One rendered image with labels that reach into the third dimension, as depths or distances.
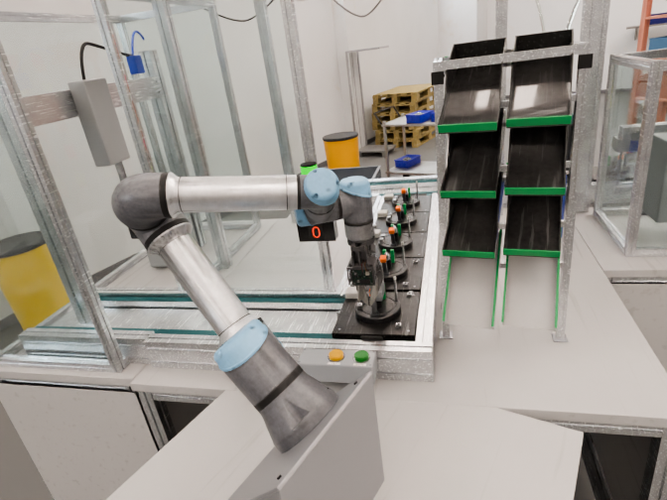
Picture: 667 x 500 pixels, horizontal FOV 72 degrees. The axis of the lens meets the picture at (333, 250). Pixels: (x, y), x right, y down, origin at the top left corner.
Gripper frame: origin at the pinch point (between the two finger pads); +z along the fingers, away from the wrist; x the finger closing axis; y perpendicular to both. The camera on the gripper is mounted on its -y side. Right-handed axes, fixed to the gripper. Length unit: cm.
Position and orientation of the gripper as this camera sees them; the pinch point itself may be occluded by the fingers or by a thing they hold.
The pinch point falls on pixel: (369, 300)
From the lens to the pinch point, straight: 128.6
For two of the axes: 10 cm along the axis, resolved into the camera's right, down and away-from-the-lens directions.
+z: 1.3, 9.1, 4.0
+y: -2.3, 4.2, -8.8
